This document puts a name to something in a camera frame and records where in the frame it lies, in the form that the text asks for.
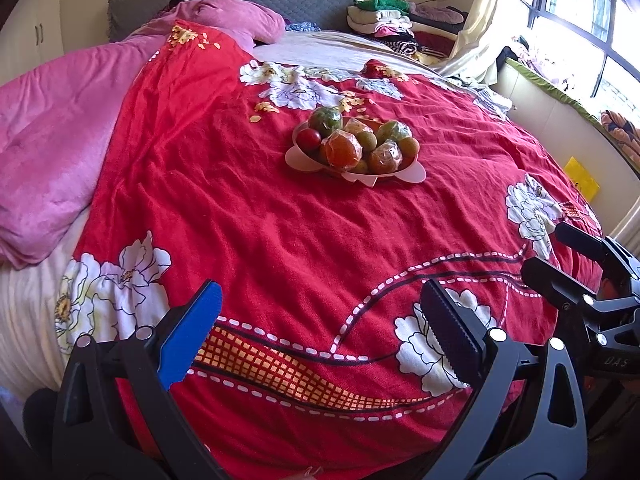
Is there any cream wardrobe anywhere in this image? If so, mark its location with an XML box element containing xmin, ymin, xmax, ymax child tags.
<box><xmin>0</xmin><ymin>0</ymin><xmax>66</xmax><ymax>78</ymax></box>

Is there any white crumpled cloth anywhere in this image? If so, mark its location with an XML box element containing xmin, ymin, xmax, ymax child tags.
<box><xmin>445</xmin><ymin>72</ymin><xmax>513</xmax><ymax>116</ymax></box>

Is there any beige bed sheet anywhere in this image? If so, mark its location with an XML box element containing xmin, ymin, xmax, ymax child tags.
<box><xmin>252</xmin><ymin>30</ymin><xmax>446</xmax><ymax>78</ymax></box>

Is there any yellow flat packet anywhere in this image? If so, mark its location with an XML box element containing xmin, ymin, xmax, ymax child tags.
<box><xmin>564</xmin><ymin>156</ymin><xmax>601</xmax><ymax>203</ymax></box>

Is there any green-trimmed window bench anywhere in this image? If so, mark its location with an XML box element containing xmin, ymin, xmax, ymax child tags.
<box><xmin>505</xmin><ymin>57</ymin><xmax>640</xmax><ymax>181</ymax></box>

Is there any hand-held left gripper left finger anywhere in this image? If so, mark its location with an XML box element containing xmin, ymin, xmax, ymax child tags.
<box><xmin>50</xmin><ymin>280</ymin><xmax>231</xmax><ymax>480</ymax></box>

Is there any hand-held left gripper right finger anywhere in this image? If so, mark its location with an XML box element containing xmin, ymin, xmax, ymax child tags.
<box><xmin>420</xmin><ymin>279</ymin><xmax>590</xmax><ymax>480</ymax></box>

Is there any plastic-wrapped green citrus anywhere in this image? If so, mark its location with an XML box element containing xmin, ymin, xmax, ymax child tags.
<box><xmin>376</xmin><ymin>120</ymin><xmax>413</xmax><ymax>145</ymax></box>
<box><xmin>308</xmin><ymin>106</ymin><xmax>344</xmax><ymax>137</ymax></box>

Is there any pile of folded clothes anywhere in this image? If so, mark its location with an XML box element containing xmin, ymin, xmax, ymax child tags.
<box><xmin>347</xmin><ymin>0</ymin><xmax>468</xmax><ymax>58</ymax></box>

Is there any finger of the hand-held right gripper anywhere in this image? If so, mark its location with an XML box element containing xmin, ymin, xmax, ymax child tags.
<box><xmin>521</xmin><ymin>256</ymin><xmax>602</xmax><ymax>312</ymax></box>
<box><xmin>554</xmin><ymin>221</ymin><xmax>620</xmax><ymax>265</ymax></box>

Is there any cream ribbed mattress cover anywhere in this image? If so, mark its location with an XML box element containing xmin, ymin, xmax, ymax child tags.
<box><xmin>0</xmin><ymin>210</ymin><xmax>96</xmax><ymax>401</ymax></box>

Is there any pink fleece blanket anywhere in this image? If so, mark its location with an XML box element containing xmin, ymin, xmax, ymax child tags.
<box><xmin>0</xmin><ymin>0</ymin><xmax>286</xmax><ymax>268</ymax></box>

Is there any orange patterned cushion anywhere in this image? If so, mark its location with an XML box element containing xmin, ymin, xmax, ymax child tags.
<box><xmin>600</xmin><ymin>110</ymin><xmax>640</xmax><ymax>161</ymax></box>

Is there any cream curtain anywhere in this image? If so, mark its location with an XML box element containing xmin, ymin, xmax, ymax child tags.
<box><xmin>435</xmin><ymin>0</ymin><xmax>541</xmax><ymax>86</ymax></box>

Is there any window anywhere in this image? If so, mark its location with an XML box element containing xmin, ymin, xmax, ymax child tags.
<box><xmin>520</xmin><ymin>0</ymin><xmax>640</xmax><ymax>126</ymax></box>

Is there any red floral blanket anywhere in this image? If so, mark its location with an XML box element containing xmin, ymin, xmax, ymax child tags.
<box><xmin>55</xmin><ymin>20</ymin><xmax>606</xmax><ymax>466</ymax></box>

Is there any pink plastic bowl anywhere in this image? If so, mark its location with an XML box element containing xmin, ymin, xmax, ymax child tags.
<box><xmin>285</xmin><ymin>117</ymin><xmax>427</xmax><ymax>188</ymax></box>

